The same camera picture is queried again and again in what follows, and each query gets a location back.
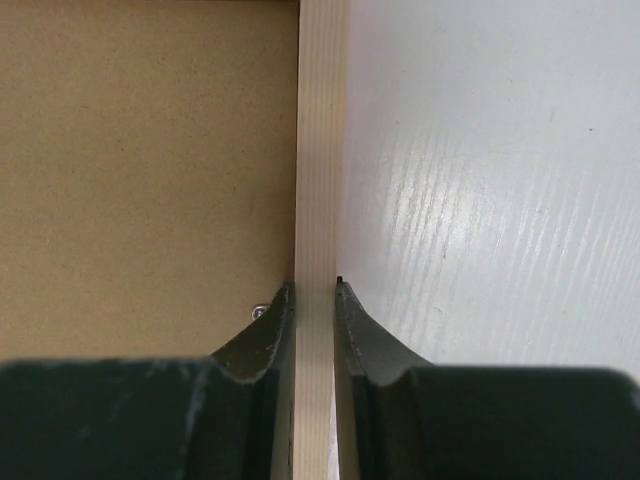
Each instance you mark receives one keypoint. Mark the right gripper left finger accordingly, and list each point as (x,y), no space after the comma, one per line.
(228,415)

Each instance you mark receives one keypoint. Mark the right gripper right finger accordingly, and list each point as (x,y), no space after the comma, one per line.
(401,417)

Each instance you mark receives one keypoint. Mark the brown cardboard backing board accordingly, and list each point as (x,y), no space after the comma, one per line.
(148,160)

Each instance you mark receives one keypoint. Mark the pink picture frame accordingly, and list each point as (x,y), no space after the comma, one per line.
(323,38)

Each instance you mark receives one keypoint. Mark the metal turn clip right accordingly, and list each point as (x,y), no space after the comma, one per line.
(259,310)

